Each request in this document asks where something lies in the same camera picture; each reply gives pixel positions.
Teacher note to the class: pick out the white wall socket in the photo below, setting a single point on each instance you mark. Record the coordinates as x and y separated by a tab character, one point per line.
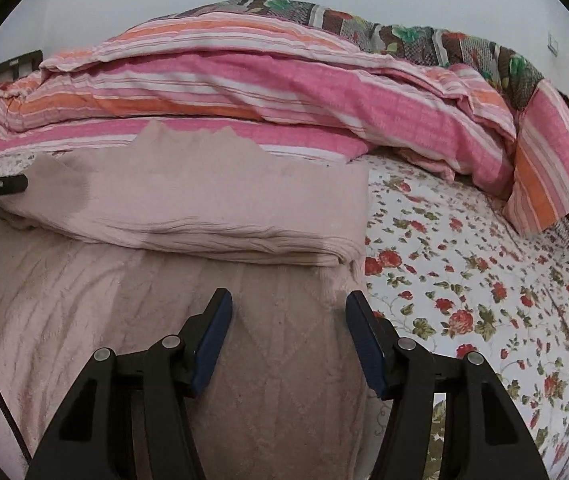
553	43

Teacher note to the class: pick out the red rose print bed sheet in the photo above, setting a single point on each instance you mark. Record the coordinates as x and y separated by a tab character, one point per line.
464	260

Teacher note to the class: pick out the dark slatted headboard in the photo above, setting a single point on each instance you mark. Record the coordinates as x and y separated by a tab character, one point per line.
14	62

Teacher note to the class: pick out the pale pink knit sweater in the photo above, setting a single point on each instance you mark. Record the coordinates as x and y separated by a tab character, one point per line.
189	200

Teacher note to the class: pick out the pink orange striped quilt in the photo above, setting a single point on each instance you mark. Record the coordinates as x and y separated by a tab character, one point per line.
264	85

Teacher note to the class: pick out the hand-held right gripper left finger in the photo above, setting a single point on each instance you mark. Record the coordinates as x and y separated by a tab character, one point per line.
212	341

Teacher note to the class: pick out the brown green floral blanket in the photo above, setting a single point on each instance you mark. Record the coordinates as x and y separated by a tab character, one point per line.
414	35

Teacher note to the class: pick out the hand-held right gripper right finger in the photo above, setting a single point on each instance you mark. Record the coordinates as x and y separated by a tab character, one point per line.
364	345

